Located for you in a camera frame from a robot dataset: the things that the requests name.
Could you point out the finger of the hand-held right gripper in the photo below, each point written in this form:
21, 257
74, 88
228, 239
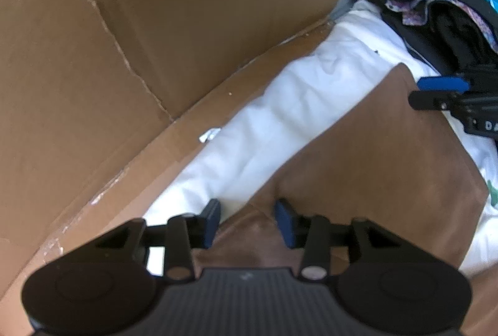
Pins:
432, 100
443, 83

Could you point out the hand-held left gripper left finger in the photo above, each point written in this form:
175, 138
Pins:
212, 223

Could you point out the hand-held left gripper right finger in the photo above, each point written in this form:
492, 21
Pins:
284, 223

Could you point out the brown printed t-shirt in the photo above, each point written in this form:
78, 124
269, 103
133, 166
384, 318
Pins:
369, 165

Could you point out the black garment with patterned trim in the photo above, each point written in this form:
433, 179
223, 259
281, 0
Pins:
451, 28

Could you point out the bear print bed sheet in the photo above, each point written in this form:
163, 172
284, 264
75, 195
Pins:
291, 87

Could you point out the brown cardboard box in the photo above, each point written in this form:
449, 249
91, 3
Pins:
116, 48

